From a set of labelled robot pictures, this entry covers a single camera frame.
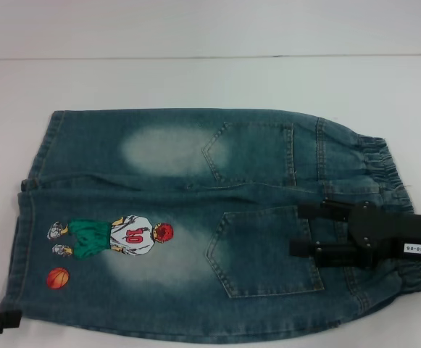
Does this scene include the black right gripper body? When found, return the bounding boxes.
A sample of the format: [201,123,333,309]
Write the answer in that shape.
[343,201,421,269]

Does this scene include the blue denim shorts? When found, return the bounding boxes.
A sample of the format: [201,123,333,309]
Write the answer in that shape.
[9,107,421,348]

